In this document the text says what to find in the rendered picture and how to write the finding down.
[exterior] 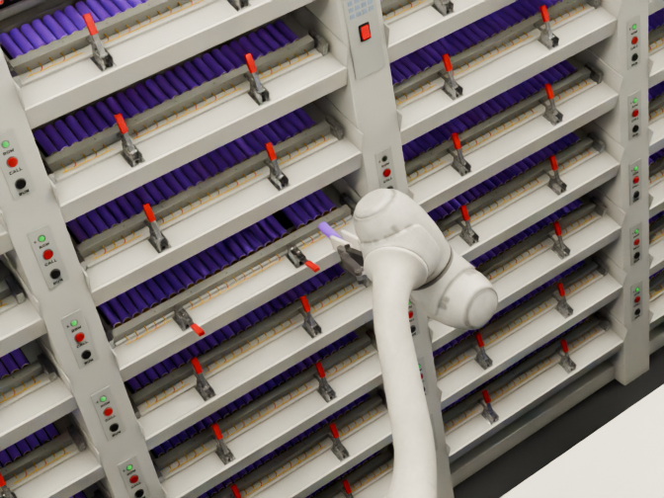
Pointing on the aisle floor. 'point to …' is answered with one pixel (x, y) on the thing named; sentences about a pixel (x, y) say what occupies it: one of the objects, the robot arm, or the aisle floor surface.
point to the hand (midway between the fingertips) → (347, 244)
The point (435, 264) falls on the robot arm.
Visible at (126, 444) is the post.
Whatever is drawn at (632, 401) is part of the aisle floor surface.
